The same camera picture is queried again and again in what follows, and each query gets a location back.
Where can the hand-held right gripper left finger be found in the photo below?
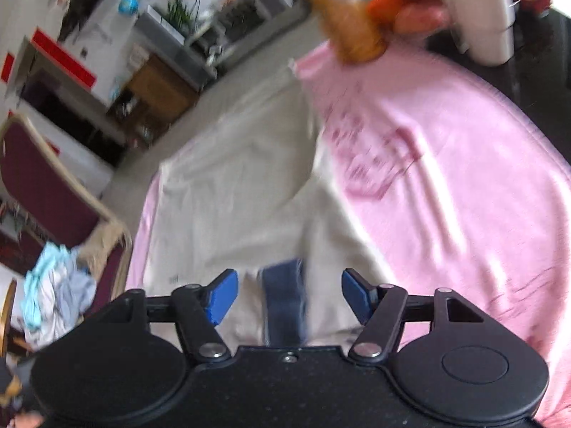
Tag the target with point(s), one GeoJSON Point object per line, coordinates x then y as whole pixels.
{"type": "Point", "coordinates": [221, 296]}

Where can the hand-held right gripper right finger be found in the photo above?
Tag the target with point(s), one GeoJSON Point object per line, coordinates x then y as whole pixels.
{"type": "Point", "coordinates": [357, 296]}

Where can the cream shirt with navy collar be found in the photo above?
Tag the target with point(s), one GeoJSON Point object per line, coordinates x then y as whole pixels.
{"type": "Point", "coordinates": [245, 187]}

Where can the tan garment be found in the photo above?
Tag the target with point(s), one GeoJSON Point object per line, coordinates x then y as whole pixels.
{"type": "Point", "coordinates": [105, 240]}

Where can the light blue knit garment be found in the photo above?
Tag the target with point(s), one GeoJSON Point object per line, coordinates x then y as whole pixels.
{"type": "Point", "coordinates": [80, 290]}

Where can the pink printed blanket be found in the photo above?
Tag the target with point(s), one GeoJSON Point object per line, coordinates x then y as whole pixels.
{"type": "Point", "coordinates": [468, 187]}

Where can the white garment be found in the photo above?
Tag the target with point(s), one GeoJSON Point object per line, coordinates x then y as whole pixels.
{"type": "Point", "coordinates": [51, 321]}

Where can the turquoise garment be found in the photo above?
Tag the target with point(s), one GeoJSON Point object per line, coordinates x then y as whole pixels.
{"type": "Point", "coordinates": [49, 258]}

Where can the brown wooden cabinet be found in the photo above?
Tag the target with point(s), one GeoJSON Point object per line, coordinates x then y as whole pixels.
{"type": "Point", "coordinates": [156, 89]}

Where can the tall grey speaker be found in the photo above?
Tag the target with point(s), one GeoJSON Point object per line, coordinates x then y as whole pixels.
{"type": "Point", "coordinates": [178, 49]}

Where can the orange juice bottle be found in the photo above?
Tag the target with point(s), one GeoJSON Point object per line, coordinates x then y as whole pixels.
{"type": "Point", "coordinates": [352, 31]}

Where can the grey curved television stand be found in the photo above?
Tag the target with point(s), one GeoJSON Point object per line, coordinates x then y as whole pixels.
{"type": "Point", "coordinates": [241, 13]}

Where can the pinkish apple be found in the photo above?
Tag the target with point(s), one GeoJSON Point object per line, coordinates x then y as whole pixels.
{"type": "Point", "coordinates": [421, 20]}

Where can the long red banner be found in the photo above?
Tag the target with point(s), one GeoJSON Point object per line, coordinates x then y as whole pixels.
{"type": "Point", "coordinates": [62, 55]}

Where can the green potted plant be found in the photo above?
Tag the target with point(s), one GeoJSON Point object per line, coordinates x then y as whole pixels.
{"type": "Point", "coordinates": [180, 11]}

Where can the orange spiky fruit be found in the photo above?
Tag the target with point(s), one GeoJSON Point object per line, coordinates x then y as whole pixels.
{"type": "Point", "coordinates": [383, 6]}

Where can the white tumbler with green lid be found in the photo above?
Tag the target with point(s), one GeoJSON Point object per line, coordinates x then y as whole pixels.
{"type": "Point", "coordinates": [481, 18]}

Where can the blue globe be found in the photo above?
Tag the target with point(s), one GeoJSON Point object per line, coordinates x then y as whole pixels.
{"type": "Point", "coordinates": [128, 4]}

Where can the wide red banner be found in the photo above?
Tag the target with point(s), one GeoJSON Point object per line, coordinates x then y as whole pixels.
{"type": "Point", "coordinates": [6, 67]}

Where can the light wooden frame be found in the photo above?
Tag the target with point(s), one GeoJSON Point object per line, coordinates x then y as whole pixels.
{"type": "Point", "coordinates": [8, 312]}

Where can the maroon chair with gold frame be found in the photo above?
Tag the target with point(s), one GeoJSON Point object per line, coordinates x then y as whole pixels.
{"type": "Point", "coordinates": [40, 178]}

